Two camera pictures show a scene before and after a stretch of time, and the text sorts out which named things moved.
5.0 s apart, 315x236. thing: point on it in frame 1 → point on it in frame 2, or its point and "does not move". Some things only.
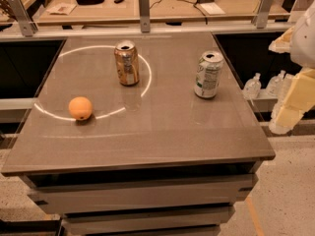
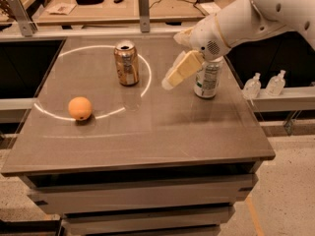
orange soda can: (127, 63) does not move
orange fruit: (80, 108) does not move
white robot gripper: (304, 39) → (206, 38)
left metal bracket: (26, 24) does not move
